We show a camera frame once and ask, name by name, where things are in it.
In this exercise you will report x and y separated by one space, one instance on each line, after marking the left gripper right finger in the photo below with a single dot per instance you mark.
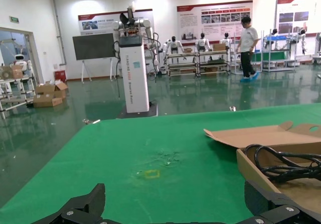
270 204

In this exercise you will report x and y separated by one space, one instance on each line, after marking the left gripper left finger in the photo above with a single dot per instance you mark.
82 209

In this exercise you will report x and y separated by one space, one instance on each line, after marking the background robot grey arm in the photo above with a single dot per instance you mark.
116 25
148 24

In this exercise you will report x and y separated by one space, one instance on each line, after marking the open cardboard box torn rim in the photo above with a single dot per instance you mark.
263 137

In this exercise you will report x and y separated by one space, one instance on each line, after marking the flat labelled cardboard box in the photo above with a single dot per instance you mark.
45 102

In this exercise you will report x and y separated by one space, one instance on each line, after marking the open cardboard box on floor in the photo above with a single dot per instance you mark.
60 92

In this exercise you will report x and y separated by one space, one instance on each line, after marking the closed cardboard box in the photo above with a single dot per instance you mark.
45 89

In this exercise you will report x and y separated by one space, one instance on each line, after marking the small cardboard box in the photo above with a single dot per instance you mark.
17 72

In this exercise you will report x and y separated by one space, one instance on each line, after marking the cardboard box on workbench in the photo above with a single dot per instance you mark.
219 47
187 50

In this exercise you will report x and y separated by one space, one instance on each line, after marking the green tablecloth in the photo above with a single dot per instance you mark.
100 158

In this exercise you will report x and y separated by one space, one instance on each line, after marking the metal tablecloth clip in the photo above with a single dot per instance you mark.
90 121
233 108

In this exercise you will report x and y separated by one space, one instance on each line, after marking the clear crumpled tape patch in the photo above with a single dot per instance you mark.
165 158

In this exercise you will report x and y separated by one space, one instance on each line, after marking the white pipe rack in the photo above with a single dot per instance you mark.
12 103

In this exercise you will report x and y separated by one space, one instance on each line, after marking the red floor cabinet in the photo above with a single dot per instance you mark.
60 76

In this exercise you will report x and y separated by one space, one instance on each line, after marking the grey metal shelf rack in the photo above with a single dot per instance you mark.
276 65
234 65

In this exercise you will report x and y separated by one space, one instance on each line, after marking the distant green table sheet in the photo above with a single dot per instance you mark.
270 57

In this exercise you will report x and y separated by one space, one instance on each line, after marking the round cardboard reel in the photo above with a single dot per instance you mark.
6 73

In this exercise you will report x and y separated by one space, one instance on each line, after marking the black display board on stand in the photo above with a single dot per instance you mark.
92 45

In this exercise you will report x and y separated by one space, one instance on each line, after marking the small white orange robot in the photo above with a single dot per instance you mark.
19 57

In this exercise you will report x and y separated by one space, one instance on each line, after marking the blue plastic bin row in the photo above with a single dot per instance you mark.
273 37

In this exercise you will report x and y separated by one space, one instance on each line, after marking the person in white shirt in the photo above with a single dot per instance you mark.
249 35

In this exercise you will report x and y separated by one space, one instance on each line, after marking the background robot black head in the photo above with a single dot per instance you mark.
124 18

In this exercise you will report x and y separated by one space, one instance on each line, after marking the green exit sign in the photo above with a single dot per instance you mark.
14 19

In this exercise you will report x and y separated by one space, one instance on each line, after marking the black pedestal base plate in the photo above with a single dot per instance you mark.
153 108

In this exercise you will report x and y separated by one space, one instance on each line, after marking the white pedestal robot body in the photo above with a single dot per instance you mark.
135 83

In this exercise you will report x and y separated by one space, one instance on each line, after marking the pipe frame workbench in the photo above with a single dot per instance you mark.
213 63
180 64

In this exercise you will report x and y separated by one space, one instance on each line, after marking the grey glass door frame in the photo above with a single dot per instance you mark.
30 53

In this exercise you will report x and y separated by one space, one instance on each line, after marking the grey wall pipe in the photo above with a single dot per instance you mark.
60 35

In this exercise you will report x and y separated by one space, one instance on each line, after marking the wall poster with red stripe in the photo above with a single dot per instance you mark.
100 23

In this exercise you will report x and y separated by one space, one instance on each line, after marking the wall poster with photos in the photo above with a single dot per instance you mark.
286 8

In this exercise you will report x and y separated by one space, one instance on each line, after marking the large red white wall poster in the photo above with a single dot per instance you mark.
190 20

